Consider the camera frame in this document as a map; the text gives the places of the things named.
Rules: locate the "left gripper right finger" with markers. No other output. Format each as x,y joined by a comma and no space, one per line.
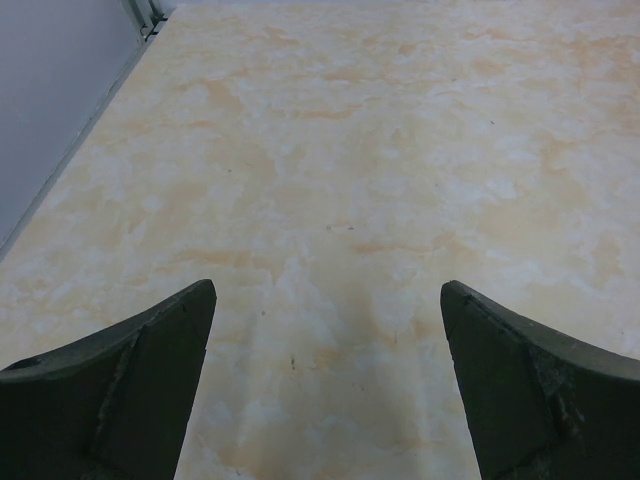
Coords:
539,404

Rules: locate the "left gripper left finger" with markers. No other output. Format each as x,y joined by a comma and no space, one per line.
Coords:
114,404

